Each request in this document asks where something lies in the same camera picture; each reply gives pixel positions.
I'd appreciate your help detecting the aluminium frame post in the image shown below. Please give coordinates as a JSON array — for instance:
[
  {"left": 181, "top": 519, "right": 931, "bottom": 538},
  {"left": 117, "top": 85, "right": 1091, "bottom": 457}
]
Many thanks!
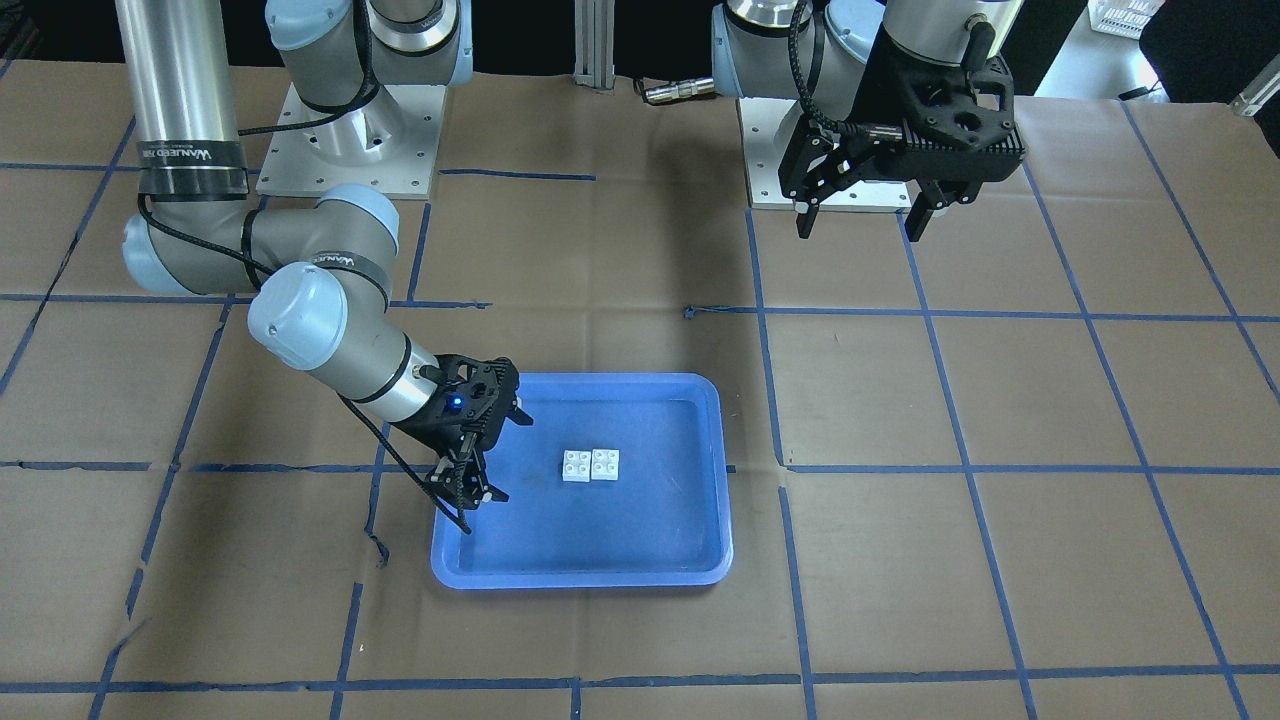
[{"left": 572, "top": 0, "right": 616, "bottom": 94}]

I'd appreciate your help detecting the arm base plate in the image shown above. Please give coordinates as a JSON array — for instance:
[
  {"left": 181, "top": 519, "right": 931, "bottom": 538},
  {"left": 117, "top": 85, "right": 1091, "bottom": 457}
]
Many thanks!
[
  {"left": 737, "top": 97, "right": 916, "bottom": 213},
  {"left": 256, "top": 85, "right": 448, "bottom": 200}
]

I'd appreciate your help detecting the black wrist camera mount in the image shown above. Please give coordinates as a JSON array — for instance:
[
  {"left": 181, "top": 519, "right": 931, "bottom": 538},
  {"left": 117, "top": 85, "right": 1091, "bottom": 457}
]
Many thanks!
[{"left": 852, "top": 32, "right": 1027, "bottom": 183}]

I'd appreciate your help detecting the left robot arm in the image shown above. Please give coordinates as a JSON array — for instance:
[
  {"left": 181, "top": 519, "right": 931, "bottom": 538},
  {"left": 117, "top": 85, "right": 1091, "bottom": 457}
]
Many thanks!
[{"left": 710, "top": 1, "right": 1027, "bottom": 242}]

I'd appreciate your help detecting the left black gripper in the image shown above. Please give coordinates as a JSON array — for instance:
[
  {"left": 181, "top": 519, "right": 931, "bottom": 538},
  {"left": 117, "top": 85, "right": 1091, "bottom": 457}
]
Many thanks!
[{"left": 778, "top": 120, "right": 986, "bottom": 243}]

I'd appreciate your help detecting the brown paper table cover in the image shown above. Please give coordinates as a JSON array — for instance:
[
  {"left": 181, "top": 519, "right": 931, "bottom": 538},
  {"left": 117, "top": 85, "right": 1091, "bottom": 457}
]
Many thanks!
[{"left": 1, "top": 61, "right": 1279, "bottom": 719}]

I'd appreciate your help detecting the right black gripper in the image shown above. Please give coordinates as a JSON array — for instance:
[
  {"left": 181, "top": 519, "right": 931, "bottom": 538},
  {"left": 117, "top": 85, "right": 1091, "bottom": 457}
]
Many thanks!
[{"left": 396, "top": 354, "right": 534, "bottom": 509}]

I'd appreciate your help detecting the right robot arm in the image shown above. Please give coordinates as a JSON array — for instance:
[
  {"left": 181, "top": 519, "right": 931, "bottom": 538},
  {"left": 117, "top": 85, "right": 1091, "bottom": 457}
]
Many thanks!
[{"left": 116, "top": 1, "right": 531, "bottom": 521}]

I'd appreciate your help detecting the blue plastic tray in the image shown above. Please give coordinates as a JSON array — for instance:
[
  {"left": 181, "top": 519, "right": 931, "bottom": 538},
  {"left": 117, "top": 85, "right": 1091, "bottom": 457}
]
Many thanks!
[{"left": 430, "top": 373, "right": 733, "bottom": 591}]

